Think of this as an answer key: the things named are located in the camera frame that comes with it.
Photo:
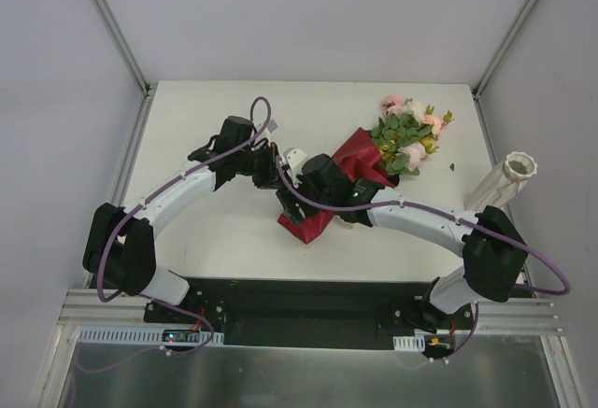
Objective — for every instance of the artificial flower bouquet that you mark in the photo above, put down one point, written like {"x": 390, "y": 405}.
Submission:
{"x": 407, "y": 133}

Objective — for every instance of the left white cable duct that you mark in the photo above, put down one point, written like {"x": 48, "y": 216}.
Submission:
{"x": 147, "y": 336}

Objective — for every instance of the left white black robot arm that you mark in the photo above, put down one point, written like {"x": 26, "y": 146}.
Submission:
{"x": 120, "y": 250}

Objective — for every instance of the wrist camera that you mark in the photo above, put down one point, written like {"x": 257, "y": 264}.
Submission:
{"x": 271, "y": 126}
{"x": 295, "y": 158}

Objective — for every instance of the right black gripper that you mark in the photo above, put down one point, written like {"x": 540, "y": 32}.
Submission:
{"x": 293, "y": 204}

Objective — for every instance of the right aluminium frame post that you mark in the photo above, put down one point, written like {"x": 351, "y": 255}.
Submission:
{"x": 507, "y": 42}

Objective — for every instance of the white cable duct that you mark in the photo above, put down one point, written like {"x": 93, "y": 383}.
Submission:
{"x": 147, "y": 336}
{"x": 415, "y": 343}

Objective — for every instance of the white ribbed vase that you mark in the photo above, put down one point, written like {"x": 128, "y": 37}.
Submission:
{"x": 502, "y": 183}

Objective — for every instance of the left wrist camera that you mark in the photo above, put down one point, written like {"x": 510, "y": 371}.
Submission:
{"x": 271, "y": 126}

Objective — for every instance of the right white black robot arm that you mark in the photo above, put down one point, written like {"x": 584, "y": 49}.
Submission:
{"x": 492, "y": 251}

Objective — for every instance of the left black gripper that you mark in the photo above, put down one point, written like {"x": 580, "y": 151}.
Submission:
{"x": 267, "y": 173}

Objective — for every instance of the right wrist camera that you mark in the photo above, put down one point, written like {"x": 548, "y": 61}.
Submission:
{"x": 295, "y": 158}

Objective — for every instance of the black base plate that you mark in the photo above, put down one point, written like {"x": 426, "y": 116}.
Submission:
{"x": 310, "y": 314}

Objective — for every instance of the left aluminium frame post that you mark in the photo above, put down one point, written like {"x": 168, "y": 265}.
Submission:
{"x": 121, "y": 45}

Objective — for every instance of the aluminium frame post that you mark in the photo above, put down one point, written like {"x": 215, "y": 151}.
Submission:
{"x": 121, "y": 45}
{"x": 507, "y": 42}

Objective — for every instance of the red wrapping paper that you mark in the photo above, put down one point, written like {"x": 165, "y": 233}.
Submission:
{"x": 358, "y": 157}

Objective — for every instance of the right white cable duct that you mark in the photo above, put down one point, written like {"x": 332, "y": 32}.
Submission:
{"x": 415, "y": 343}

